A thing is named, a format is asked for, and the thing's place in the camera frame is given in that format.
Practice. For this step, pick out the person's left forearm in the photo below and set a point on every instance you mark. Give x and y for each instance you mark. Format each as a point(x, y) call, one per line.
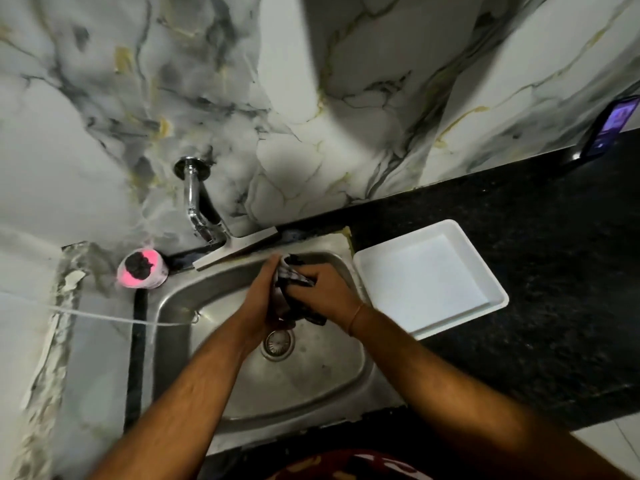
point(185, 409)

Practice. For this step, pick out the pink round container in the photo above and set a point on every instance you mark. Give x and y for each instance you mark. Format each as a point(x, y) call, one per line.
point(150, 280)

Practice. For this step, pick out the dark checked cloth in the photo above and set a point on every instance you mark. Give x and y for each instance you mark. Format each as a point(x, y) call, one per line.
point(290, 280)

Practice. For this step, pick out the stainless steel sink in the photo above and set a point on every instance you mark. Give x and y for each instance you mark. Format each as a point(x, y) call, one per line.
point(320, 374)

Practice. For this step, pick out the red patterned garment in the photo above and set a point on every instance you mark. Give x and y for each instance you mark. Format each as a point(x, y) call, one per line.
point(350, 468)

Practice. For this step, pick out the round metal drain strainer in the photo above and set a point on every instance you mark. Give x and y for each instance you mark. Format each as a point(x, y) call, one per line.
point(278, 345)

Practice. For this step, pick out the person's right fingers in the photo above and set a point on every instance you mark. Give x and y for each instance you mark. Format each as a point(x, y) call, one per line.
point(302, 290)

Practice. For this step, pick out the white rectangular plastic tray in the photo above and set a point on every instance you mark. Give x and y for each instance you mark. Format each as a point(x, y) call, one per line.
point(425, 284)

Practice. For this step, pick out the black scrubber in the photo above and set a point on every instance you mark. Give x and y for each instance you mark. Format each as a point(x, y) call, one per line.
point(141, 262)

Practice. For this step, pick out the chrome wall tap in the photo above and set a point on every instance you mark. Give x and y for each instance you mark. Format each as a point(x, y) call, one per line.
point(192, 194)

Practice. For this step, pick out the person's left hand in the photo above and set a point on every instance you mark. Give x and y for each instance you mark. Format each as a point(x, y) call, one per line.
point(256, 307)

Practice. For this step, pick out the person's left fingers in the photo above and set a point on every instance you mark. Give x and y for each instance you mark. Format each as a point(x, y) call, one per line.
point(270, 269)

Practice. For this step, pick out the person's right hand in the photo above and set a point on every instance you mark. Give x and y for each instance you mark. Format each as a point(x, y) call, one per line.
point(330, 294)

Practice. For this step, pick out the black smartphone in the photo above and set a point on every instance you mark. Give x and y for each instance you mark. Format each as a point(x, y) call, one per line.
point(610, 125)

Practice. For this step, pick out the person's right forearm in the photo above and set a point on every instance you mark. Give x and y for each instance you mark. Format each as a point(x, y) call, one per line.
point(465, 394)

